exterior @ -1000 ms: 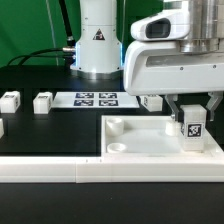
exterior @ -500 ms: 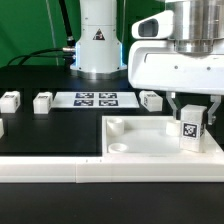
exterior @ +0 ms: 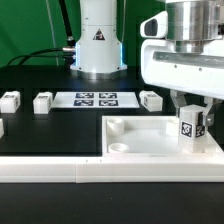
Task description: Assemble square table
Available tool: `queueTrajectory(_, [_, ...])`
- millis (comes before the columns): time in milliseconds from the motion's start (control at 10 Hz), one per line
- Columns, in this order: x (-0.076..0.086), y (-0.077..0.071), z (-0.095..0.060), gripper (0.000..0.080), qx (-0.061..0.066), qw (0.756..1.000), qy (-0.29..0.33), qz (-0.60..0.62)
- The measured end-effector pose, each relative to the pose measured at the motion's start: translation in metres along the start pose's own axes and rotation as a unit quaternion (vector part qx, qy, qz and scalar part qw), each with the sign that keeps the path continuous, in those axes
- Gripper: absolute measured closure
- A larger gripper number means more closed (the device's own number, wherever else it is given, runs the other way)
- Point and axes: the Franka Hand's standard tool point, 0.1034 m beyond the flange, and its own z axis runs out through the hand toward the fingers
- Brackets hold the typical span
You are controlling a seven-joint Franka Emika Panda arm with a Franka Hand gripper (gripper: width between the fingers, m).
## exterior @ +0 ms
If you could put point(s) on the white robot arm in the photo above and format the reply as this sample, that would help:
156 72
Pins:
99 53

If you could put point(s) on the white block at left edge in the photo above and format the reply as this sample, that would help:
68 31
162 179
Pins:
1 128

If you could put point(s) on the white L-shaped obstacle fence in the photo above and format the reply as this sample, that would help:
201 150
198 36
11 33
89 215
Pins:
113 168

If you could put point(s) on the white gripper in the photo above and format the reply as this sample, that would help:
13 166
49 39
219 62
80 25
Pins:
184 52

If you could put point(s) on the white marker base plate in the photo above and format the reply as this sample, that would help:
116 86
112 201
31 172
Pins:
95 100

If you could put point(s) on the white square table top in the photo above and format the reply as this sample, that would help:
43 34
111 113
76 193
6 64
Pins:
150 136

